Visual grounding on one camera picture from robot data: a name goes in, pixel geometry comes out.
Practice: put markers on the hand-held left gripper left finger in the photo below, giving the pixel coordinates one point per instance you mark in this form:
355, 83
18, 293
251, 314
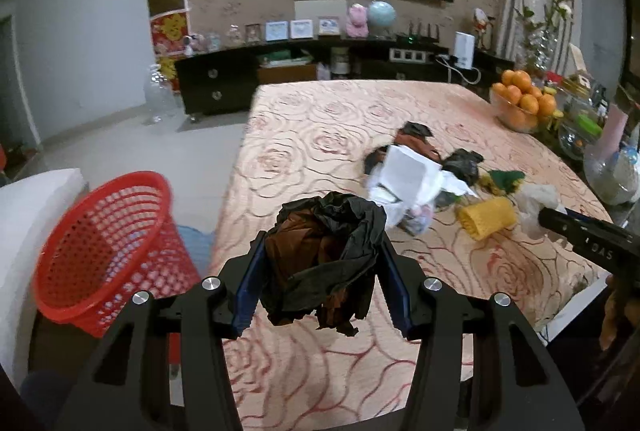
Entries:
250, 283

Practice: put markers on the black television cabinet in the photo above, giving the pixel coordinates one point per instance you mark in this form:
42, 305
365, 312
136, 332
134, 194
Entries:
220, 71

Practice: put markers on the white paper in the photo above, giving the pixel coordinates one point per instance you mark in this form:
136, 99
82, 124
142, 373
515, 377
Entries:
407, 171

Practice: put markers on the glass fruit bowl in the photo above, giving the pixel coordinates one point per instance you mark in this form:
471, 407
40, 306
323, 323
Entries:
517, 121

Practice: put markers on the small pink and white toys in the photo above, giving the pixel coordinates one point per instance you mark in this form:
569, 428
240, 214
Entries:
197, 43

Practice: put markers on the red and yellow wall poster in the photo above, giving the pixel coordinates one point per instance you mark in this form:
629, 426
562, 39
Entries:
170, 36

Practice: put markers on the round glass bowl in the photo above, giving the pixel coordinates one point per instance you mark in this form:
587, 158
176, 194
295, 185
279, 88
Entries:
575, 141

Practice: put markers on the green papers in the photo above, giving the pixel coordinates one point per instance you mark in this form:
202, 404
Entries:
280, 57

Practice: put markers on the large glass jar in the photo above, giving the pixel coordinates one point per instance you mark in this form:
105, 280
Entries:
610, 176

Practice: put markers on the yellow foam fruit net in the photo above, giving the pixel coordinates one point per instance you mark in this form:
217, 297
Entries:
487, 218

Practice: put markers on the red and white figurine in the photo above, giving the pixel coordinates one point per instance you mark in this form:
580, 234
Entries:
483, 26

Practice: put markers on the green snack packet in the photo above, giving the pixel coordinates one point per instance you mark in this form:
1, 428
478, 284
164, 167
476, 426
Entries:
505, 181

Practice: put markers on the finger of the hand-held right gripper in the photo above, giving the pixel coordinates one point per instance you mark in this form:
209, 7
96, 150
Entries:
552, 220

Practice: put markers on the pale blue globe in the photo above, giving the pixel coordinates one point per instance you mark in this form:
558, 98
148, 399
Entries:
382, 16

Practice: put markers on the red plastic mesh basket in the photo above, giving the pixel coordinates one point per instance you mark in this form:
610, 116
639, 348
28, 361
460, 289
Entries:
100, 241

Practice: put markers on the brown paper and black bag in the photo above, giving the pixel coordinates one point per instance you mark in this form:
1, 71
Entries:
415, 143

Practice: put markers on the black router with antennas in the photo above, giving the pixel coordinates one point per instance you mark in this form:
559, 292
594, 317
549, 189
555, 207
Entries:
416, 38

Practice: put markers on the small brown photo frame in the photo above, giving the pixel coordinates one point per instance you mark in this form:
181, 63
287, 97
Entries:
253, 33

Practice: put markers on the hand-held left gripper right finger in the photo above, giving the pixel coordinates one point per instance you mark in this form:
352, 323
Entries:
395, 291

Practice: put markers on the large clear plastic bottle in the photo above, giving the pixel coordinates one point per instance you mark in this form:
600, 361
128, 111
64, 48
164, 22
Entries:
161, 96

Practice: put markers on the white canister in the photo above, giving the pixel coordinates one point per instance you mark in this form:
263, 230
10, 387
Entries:
340, 61

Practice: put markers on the blue floor mat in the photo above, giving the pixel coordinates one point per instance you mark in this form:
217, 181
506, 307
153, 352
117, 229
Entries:
196, 243

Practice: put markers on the white board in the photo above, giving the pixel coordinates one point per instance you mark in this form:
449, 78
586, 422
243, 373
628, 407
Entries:
320, 7

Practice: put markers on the white upright device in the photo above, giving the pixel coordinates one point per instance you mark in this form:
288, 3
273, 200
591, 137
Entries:
464, 51

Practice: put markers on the pile of oranges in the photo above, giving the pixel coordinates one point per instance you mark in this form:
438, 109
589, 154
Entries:
525, 93

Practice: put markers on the black plastic bag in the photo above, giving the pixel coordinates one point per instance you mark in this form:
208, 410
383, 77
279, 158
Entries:
462, 161

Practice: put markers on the clear plastic bag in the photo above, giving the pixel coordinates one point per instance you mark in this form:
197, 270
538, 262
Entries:
416, 219

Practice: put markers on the white cushion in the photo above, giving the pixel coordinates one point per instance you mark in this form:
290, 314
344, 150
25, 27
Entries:
30, 221

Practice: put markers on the pink plush toy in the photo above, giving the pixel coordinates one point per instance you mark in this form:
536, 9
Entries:
357, 21

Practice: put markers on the small glass jar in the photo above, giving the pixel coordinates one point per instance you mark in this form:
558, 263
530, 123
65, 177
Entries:
234, 36

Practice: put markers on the white socket panel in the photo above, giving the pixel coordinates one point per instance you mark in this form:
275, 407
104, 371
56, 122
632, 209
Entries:
408, 55

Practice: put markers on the glass jar with gold lid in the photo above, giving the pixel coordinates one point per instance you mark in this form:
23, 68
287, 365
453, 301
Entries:
580, 98

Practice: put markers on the white tissue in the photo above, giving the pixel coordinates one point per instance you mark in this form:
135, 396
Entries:
537, 198

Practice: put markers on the white photo frame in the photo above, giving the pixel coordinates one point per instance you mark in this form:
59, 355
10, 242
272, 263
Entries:
302, 29
277, 31
329, 26

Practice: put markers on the rose-printed tablecloth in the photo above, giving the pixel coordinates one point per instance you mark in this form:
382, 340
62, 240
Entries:
310, 136

